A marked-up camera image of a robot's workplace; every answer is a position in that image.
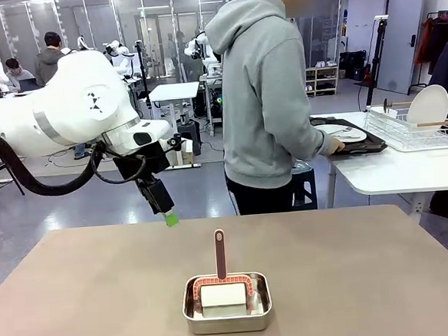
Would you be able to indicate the black tripod stand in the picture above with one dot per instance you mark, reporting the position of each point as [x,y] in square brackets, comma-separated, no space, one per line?
[143,73]

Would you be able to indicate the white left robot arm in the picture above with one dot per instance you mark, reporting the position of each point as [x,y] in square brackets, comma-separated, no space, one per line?
[69,102]

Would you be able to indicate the person's right forearm grey sleeve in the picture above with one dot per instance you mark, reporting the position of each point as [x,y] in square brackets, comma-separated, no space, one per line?
[318,138]

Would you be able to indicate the clothes rack with red jacket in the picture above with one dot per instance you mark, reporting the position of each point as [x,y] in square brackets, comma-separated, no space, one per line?
[430,38]

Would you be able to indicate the person in grey jacket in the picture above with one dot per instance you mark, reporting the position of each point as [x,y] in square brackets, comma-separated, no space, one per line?
[49,61]

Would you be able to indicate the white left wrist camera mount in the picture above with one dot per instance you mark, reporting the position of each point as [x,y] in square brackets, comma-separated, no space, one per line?
[173,141]

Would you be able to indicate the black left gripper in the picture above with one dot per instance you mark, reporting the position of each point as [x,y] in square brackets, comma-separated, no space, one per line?
[152,165]

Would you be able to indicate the dark grey stool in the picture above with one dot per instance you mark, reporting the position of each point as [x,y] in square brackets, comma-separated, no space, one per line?
[191,133]

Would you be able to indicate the person's right hand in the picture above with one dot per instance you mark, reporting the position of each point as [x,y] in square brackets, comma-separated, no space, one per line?
[335,145]

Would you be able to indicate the person in grey hoodie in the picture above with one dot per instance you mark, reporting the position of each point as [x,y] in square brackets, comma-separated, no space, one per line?
[260,88]

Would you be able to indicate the rectangular metal tin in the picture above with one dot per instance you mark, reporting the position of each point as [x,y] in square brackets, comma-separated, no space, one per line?
[227,324]

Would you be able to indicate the small white standing desk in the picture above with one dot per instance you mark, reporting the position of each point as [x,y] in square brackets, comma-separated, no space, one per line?
[174,90]

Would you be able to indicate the black bags pile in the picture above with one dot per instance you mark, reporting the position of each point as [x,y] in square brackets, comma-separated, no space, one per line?
[353,64]

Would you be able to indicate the white shoe shelf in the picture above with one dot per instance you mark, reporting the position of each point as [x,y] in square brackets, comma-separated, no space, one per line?
[321,80]

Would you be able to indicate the white side table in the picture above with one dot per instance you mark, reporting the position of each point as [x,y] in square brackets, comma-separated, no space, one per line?
[401,171]

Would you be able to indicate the black plastic stool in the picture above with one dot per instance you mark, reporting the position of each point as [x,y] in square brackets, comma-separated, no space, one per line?
[304,185]

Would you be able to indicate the cardboard box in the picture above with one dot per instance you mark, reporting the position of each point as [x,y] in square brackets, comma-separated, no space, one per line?
[187,154]

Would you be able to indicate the seated person with laptop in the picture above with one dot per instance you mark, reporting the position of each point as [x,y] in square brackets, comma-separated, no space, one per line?
[17,74]

